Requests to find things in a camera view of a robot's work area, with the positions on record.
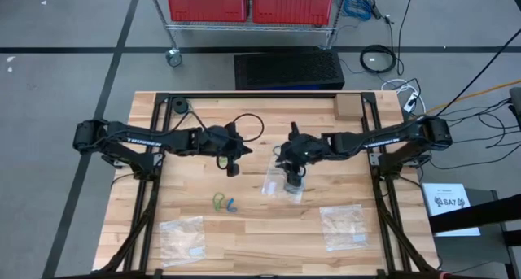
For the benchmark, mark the clear plastic zip bag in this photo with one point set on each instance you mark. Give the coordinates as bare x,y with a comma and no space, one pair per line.
344,228
272,185
183,241

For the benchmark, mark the black beam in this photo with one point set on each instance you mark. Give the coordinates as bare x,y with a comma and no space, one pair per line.
476,216

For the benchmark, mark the white power strip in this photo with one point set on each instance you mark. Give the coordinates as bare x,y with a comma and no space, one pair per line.
411,102

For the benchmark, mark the grey cart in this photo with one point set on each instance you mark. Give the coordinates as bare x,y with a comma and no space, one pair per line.
468,254

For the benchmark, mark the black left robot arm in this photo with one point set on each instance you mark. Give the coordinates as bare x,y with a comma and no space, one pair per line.
138,137

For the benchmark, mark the wide blue rubber band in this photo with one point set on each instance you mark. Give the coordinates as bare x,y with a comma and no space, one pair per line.
234,209

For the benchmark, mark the red plastic bin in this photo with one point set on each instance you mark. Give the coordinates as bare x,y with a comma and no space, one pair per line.
207,4
292,6

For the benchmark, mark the white printed paper sheet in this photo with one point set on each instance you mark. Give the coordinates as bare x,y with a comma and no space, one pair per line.
447,207

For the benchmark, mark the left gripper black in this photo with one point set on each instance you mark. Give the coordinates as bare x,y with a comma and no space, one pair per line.
220,140

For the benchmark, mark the black aluminium table frame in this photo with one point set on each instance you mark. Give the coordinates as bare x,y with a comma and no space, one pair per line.
264,95

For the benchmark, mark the green rubber band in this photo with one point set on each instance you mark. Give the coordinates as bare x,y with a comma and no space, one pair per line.
215,199
219,162

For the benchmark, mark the black perforated floor mat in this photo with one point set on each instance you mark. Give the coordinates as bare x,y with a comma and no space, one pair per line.
289,69

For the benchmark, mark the brown cardboard box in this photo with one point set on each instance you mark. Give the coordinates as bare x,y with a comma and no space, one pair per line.
348,107

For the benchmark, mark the grey chair part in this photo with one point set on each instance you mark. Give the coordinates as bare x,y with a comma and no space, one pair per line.
516,104

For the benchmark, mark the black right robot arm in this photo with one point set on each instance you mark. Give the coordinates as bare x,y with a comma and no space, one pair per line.
378,140

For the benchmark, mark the green band far left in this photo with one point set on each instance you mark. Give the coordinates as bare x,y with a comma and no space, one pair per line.
173,106

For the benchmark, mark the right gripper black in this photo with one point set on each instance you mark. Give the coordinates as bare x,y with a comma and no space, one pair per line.
301,149

